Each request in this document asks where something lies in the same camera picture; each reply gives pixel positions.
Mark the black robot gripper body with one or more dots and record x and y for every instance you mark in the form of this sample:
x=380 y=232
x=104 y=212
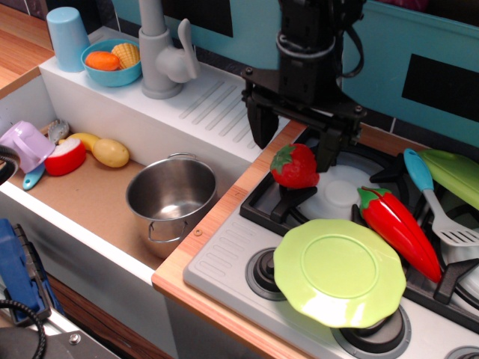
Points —
x=307 y=92

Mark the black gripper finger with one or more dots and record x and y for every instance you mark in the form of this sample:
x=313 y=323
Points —
x=330 y=144
x=263 y=123

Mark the red toy strawberry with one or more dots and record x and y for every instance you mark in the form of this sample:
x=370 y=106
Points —
x=294 y=166

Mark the stainless steel pot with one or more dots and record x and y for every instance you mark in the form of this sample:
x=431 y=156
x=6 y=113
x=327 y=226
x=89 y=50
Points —
x=168 y=199

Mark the red toy chili pepper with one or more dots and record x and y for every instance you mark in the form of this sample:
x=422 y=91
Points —
x=388 y=217

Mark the grey toy faucet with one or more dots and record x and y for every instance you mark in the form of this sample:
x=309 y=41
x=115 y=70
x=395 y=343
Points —
x=165 y=68

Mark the grey toy stove top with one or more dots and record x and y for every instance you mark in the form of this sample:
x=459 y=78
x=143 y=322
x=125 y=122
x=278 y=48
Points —
x=218 y=270

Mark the green plastic plate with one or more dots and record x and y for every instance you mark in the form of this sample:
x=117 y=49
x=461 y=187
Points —
x=339 y=273

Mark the green plastic lid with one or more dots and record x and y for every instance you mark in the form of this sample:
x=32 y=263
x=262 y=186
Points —
x=455 y=172

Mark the grey left stove knob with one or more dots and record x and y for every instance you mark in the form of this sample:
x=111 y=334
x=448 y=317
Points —
x=259 y=274

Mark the grey stove knob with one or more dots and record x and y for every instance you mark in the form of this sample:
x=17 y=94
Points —
x=259 y=274
x=388 y=338

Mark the blue plastic bowl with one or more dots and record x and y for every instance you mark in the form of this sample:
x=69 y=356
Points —
x=115 y=78

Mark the yellow toy corn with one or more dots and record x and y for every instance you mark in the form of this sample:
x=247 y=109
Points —
x=127 y=53

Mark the yellow toy potato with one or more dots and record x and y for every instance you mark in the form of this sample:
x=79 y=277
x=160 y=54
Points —
x=111 y=153

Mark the white toy sink unit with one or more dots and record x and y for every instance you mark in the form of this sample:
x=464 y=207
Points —
x=80 y=223

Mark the yellow toy banana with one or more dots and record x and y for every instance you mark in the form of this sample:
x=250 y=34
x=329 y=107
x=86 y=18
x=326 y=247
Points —
x=88 y=140

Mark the orange toy carrot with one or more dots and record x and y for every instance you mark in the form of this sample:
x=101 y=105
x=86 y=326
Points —
x=100 y=60

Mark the black stove grate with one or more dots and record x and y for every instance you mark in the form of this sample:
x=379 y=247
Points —
x=279 y=209

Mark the red toy apple half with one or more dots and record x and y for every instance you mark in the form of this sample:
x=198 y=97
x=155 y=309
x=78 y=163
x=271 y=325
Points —
x=67 y=157

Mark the grey middle stove knob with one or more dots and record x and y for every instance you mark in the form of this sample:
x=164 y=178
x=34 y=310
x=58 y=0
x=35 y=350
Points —
x=388 y=338

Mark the grey slotted spoon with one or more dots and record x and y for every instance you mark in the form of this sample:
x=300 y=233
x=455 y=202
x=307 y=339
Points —
x=57 y=130

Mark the light blue plastic cup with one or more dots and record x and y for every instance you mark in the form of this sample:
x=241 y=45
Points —
x=69 y=38

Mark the purple plastic cup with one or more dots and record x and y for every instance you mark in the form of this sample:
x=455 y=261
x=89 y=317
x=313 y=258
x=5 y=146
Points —
x=32 y=147

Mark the blue black clamp device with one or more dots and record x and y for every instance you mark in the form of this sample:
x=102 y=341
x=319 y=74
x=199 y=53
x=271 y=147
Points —
x=23 y=274

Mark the blue handled grey spatula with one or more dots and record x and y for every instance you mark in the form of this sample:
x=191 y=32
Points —
x=449 y=231

